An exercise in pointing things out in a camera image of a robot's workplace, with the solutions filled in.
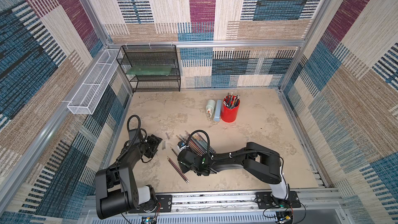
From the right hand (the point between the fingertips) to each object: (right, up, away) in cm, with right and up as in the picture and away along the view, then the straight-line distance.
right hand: (184, 162), depth 87 cm
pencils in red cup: (+27, +34, +7) cm, 44 cm away
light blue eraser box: (+20, +26, +14) cm, 36 cm away
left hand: (-14, +10, +3) cm, 18 cm away
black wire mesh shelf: (-15, +64, +14) cm, 68 cm away
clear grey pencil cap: (-13, +8, +5) cm, 16 cm away
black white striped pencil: (-6, +5, +2) cm, 8 cm away
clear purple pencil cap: (-11, +13, +9) cm, 19 cm away
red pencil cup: (+27, +25, +13) cm, 39 cm away
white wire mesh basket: (-58, +34, +4) cm, 68 cm away
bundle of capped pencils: (+6, +9, +5) cm, 12 cm away
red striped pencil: (-2, 0, -10) cm, 10 cm away
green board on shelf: (-21, +53, +7) cm, 57 cm away
